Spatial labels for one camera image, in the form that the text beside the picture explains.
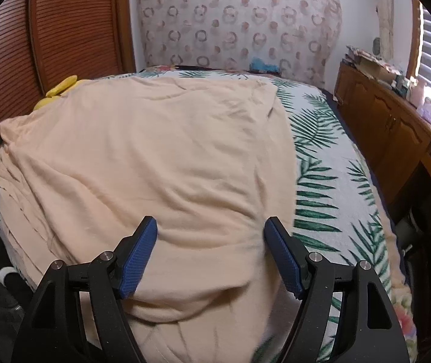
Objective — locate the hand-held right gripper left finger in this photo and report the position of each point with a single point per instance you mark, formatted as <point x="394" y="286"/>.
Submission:
<point x="136" y="261"/>

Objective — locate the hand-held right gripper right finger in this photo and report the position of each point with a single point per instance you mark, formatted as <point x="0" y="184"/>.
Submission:
<point x="283" y="257"/>

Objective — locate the peach shirt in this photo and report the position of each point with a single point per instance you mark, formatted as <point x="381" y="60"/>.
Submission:
<point x="155" y="158"/>

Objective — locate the palm leaf print blanket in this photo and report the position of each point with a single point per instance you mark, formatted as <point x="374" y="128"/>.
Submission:
<point x="325" y="181"/>

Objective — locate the yellow plush toy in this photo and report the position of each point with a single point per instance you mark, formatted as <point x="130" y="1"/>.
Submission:
<point x="58" y="90"/>

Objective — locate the wooden headboard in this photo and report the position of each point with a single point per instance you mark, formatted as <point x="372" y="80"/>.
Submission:
<point x="49" y="45"/>

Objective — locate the floral blanket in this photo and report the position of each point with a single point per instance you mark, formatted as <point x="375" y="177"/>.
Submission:
<point x="402" y="321"/>

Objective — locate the wooden cabinet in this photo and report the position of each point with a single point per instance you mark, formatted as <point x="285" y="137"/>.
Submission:
<point x="385" y="128"/>

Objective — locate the blue plush item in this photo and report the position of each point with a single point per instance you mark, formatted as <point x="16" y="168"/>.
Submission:
<point x="262" y="65"/>

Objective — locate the cardboard box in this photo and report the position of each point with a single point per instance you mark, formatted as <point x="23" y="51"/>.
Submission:
<point x="370" y="66"/>

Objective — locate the pink bottle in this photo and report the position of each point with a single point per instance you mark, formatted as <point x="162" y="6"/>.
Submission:
<point x="418" y="93"/>

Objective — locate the round grey object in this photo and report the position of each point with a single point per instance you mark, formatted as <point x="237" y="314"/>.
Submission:
<point x="377" y="46"/>

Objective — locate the circle pattern curtain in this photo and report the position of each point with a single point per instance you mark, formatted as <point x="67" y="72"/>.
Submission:
<point x="238" y="19"/>

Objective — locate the cream lace curtain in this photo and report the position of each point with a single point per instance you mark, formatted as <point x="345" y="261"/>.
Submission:
<point x="385" y="11"/>

